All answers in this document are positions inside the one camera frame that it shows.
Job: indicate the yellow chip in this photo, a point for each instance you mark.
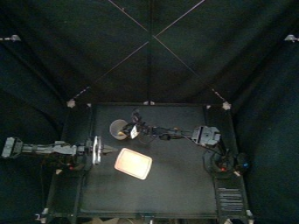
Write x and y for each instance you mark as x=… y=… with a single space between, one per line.
x=120 y=134

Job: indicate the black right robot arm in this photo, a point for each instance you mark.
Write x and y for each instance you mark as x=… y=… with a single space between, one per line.
x=204 y=135

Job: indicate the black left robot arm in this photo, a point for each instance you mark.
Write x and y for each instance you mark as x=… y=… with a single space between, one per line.
x=42 y=149

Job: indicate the square pink plate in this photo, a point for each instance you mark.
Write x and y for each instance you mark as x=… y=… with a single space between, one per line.
x=133 y=163

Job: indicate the black backdrop cloth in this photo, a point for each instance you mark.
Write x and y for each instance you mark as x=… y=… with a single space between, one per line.
x=46 y=73

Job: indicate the white label sticker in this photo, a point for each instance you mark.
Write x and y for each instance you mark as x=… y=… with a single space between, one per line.
x=229 y=199

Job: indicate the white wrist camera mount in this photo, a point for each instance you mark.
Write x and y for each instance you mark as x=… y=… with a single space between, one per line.
x=133 y=131

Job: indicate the silver frame corner bracket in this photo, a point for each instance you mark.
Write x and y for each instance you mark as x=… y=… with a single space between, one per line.
x=225 y=105
x=289 y=38
x=13 y=38
x=148 y=102
x=70 y=103

